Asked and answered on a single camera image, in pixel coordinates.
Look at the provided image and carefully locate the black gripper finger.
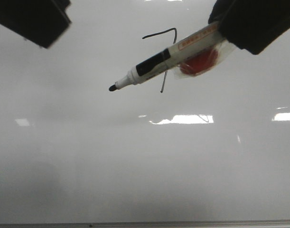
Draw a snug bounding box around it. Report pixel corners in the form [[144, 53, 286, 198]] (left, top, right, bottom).
[[208, 0, 290, 55], [0, 0, 71, 48]]

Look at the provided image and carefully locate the white black whiteboard marker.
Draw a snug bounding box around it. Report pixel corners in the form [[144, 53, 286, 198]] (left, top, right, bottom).
[[109, 21, 224, 92]]

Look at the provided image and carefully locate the white glossy whiteboard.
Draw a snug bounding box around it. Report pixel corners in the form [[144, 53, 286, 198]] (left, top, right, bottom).
[[0, 0, 290, 223]]

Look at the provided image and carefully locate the grey aluminium whiteboard frame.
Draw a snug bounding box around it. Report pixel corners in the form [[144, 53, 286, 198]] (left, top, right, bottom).
[[0, 219, 290, 228]]

